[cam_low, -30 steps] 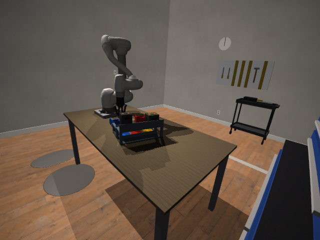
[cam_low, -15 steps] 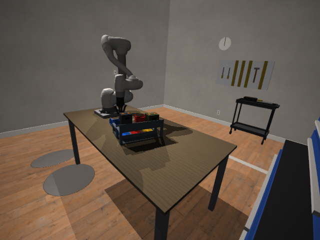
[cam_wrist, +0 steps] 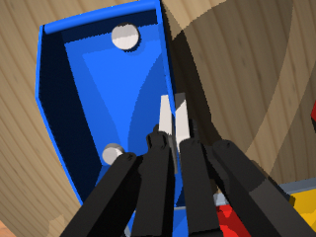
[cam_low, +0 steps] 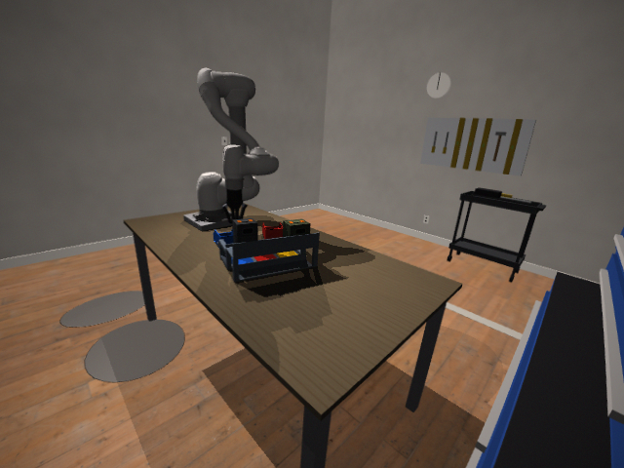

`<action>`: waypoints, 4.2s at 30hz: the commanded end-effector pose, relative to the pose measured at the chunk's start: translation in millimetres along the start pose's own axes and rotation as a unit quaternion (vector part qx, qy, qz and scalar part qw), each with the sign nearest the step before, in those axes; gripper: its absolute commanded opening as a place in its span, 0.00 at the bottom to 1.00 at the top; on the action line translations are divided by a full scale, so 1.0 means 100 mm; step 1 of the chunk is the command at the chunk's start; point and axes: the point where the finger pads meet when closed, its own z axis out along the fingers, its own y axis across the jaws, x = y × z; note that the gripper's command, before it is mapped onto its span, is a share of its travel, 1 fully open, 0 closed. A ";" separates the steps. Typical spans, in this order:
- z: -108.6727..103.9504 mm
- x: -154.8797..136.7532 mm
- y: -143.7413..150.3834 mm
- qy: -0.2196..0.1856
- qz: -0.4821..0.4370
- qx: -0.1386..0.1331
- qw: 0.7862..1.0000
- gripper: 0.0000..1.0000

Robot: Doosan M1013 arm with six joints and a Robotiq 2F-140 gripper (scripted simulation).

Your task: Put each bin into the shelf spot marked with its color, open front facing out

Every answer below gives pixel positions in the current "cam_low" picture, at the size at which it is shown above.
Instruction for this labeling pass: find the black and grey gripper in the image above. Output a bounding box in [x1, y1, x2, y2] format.
[222, 189, 247, 223]

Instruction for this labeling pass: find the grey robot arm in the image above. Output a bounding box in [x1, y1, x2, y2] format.
[193, 68, 279, 222]

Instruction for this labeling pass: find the blue bin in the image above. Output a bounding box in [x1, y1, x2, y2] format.
[214, 230, 233, 244]

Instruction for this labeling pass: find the red bin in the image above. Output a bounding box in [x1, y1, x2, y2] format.
[262, 223, 283, 239]

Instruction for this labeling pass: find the dark grey metal shelf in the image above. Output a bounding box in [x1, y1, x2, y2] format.
[217, 233, 320, 282]

